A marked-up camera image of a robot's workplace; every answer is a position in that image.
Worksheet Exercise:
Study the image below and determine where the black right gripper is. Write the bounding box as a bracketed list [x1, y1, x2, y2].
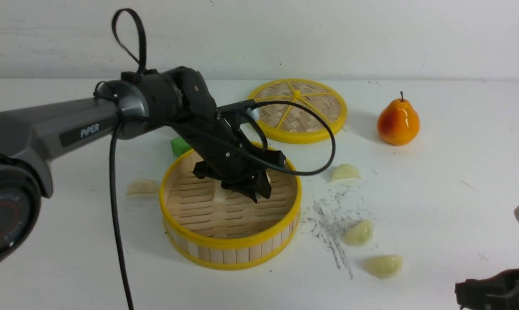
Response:
[455, 268, 519, 310]

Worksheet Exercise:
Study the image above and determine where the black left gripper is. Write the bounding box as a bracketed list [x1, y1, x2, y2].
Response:
[179, 110, 286, 204]

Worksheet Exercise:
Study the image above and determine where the white dumpling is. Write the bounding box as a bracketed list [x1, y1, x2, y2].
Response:
[127, 179, 160, 196]
[212, 180, 233, 203]

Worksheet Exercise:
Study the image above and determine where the green dumpling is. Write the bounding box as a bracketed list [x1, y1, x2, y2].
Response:
[329, 164, 361, 183]
[364, 254, 403, 280]
[341, 219, 374, 247]

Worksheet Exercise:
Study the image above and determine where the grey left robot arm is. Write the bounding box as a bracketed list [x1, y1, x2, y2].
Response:
[0, 66, 286, 262]

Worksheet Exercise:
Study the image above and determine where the bamboo steamer tray yellow rim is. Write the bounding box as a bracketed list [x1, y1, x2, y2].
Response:
[159, 150, 302, 270]

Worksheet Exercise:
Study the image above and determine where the woven bamboo steamer lid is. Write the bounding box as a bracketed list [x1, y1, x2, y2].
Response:
[248, 78, 348, 144]

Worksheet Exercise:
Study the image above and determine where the green foam cube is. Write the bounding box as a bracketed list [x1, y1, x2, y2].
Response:
[170, 136, 192, 158]

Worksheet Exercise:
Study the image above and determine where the orange toy pear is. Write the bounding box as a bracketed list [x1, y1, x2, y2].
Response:
[377, 91, 420, 146]

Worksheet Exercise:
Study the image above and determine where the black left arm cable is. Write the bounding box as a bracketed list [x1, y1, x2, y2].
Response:
[93, 8, 336, 310]

